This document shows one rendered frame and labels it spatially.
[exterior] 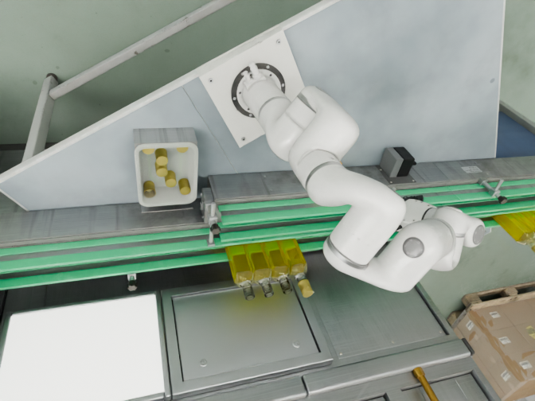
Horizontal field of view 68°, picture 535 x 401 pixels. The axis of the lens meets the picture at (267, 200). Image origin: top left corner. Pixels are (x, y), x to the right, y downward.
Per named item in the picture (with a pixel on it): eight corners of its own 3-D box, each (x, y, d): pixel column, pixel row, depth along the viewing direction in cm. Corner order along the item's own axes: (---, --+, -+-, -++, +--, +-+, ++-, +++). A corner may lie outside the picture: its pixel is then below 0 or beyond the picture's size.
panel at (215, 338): (8, 317, 116) (-18, 443, 92) (5, 311, 114) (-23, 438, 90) (294, 275, 143) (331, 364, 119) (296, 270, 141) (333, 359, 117)
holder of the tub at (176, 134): (139, 201, 131) (140, 217, 125) (133, 128, 113) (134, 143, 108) (192, 197, 136) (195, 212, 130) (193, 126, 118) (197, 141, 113)
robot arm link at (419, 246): (396, 185, 84) (355, 238, 90) (357, 187, 67) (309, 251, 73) (462, 238, 77) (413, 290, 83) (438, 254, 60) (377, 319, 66)
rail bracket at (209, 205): (201, 228, 128) (208, 257, 119) (204, 188, 117) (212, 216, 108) (211, 227, 129) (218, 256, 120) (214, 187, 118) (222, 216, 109)
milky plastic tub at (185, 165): (138, 189, 127) (138, 208, 121) (132, 129, 113) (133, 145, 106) (193, 186, 132) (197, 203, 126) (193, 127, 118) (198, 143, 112)
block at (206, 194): (198, 209, 132) (201, 223, 127) (199, 187, 126) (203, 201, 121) (209, 208, 133) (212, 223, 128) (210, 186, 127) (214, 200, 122)
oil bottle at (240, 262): (222, 240, 135) (236, 291, 120) (223, 228, 131) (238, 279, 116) (238, 239, 137) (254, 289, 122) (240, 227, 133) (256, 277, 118)
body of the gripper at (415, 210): (426, 244, 106) (392, 233, 115) (447, 220, 110) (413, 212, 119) (419, 223, 103) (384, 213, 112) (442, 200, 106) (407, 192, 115)
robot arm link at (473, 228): (450, 251, 90) (458, 210, 89) (411, 238, 99) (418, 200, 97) (484, 249, 99) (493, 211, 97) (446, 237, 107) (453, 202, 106)
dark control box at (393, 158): (377, 164, 151) (388, 177, 145) (384, 146, 146) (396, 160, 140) (396, 163, 153) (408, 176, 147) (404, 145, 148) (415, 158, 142)
